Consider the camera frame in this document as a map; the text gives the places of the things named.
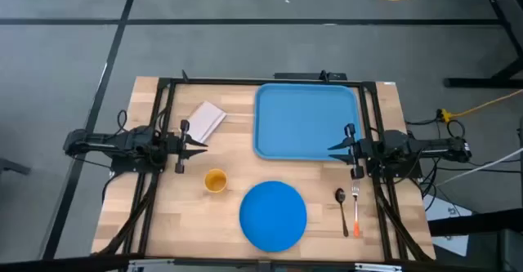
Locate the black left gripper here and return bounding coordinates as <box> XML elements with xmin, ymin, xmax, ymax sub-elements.
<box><xmin>163</xmin><ymin>118</ymin><xmax>209</xmax><ymax>175</ymax></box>

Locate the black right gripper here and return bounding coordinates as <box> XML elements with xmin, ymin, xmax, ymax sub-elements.
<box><xmin>327</xmin><ymin>123</ymin><xmax>369</xmax><ymax>180</ymax></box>

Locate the yellow cup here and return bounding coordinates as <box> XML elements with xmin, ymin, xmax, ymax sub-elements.
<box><xmin>203</xmin><ymin>167</ymin><xmax>229</xmax><ymax>194</ymax></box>

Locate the dark metal spoon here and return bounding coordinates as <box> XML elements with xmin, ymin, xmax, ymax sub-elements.
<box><xmin>334</xmin><ymin>187</ymin><xmax>350</xmax><ymax>239</ymax></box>

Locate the fork with orange handle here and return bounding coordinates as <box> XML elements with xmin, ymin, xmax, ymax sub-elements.
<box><xmin>351</xmin><ymin>179</ymin><xmax>361</xmax><ymax>239</ymax></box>

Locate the blue round plate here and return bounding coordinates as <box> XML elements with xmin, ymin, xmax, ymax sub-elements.
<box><xmin>239</xmin><ymin>180</ymin><xmax>308</xmax><ymax>253</ymax></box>

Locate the blue plastic tray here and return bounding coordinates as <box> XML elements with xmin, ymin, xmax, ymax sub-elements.
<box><xmin>253</xmin><ymin>82</ymin><xmax>364</xmax><ymax>162</ymax></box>

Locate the white folded napkin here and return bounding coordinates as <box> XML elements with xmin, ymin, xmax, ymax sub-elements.
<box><xmin>186</xmin><ymin>100</ymin><xmax>228</xmax><ymax>145</ymax></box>

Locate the white paper sheet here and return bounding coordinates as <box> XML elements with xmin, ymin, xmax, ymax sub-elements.
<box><xmin>422</xmin><ymin>192</ymin><xmax>474</xmax><ymax>257</ymax></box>

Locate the black box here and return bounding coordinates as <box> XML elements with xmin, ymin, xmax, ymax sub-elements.
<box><xmin>427</xmin><ymin>207</ymin><xmax>523</xmax><ymax>272</ymax></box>

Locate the black aluminium table frame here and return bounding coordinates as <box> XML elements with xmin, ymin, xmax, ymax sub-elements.
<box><xmin>92</xmin><ymin>69</ymin><xmax>436</xmax><ymax>265</ymax></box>

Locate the white cable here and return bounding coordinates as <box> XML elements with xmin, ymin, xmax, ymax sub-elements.
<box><xmin>435</xmin><ymin>146</ymin><xmax>523</xmax><ymax>188</ymax></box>

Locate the yellow cable with plug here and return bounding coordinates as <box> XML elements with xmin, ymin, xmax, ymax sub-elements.
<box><xmin>436</xmin><ymin>88</ymin><xmax>523</xmax><ymax>123</ymax></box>

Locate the black table leg frame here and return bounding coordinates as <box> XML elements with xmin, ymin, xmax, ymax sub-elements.
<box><xmin>409</xmin><ymin>0</ymin><xmax>523</xmax><ymax>89</ymax></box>

